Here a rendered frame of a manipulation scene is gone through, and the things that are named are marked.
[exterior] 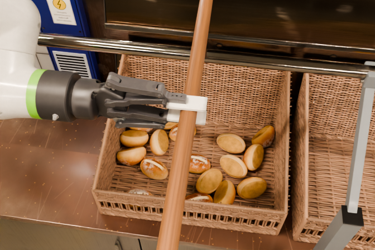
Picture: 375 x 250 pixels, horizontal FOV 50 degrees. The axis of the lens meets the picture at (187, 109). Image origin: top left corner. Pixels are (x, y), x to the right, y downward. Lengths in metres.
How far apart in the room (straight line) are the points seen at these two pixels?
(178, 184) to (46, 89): 0.29
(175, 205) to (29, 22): 0.42
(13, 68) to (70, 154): 0.72
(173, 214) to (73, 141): 0.92
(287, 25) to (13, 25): 0.78
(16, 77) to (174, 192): 0.35
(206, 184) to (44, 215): 0.51
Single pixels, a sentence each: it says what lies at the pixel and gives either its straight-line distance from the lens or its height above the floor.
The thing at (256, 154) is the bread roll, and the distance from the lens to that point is 1.33.
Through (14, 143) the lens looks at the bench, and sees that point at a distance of 1.54.
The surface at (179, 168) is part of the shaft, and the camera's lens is 0.63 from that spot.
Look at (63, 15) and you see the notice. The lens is 1.35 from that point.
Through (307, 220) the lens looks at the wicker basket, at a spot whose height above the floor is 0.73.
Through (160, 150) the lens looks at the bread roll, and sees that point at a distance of 1.33.
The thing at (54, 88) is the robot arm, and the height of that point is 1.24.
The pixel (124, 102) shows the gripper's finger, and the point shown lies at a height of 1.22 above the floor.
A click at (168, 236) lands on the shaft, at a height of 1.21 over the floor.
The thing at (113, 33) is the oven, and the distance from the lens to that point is 1.38.
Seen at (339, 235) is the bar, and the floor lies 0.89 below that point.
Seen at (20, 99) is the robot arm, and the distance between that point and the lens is 0.75.
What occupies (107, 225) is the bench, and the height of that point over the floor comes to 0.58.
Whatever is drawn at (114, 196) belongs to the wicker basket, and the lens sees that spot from 1.18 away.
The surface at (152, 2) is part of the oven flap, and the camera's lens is 1.26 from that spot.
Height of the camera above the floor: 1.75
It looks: 51 degrees down
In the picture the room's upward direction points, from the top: straight up
